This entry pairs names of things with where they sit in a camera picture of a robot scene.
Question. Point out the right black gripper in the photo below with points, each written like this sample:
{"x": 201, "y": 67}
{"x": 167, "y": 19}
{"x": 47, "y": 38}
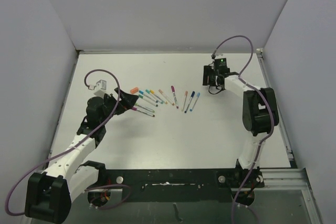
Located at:
{"x": 208, "y": 71}

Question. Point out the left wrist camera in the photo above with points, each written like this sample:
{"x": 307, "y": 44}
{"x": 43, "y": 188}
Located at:
{"x": 99, "y": 89}

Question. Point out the magenta capped pen upright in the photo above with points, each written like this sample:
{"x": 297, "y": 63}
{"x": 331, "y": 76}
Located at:
{"x": 174, "y": 96}

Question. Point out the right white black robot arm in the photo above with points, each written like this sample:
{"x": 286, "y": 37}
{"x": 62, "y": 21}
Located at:
{"x": 259, "y": 108}

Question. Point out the orange marker cap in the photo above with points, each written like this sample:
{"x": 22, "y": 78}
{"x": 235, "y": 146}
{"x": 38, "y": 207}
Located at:
{"x": 134, "y": 90}

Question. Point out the magenta capped pen lower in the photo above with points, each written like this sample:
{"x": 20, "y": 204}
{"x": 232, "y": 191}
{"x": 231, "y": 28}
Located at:
{"x": 143, "y": 112}

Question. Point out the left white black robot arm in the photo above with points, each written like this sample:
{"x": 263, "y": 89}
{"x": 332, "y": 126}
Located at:
{"x": 50, "y": 193}

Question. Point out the salmon capped pen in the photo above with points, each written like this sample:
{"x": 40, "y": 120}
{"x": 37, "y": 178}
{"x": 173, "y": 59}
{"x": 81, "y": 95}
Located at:
{"x": 184, "y": 100}

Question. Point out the pink capped pen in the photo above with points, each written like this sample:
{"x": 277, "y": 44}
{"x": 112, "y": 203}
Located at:
{"x": 168, "y": 100}

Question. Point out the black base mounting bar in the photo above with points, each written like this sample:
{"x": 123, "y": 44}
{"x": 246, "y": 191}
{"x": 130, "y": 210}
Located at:
{"x": 176, "y": 185}

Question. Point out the sky blue capped pen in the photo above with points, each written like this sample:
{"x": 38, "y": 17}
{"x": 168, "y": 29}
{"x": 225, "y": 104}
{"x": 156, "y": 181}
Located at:
{"x": 196, "y": 99}

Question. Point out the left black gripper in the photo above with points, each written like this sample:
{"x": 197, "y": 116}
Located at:
{"x": 127, "y": 101}

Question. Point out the yellow capped pen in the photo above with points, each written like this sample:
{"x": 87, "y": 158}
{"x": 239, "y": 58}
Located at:
{"x": 158, "y": 97}

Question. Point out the light blue capped pen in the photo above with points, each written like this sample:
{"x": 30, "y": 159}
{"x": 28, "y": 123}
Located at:
{"x": 147, "y": 96}

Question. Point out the dark blue capped pen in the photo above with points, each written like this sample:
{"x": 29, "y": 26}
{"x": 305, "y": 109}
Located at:
{"x": 189, "y": 102}

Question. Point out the green capped pen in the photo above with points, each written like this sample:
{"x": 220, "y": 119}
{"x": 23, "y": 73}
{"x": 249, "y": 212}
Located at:
{"x": 145, "y": 108}

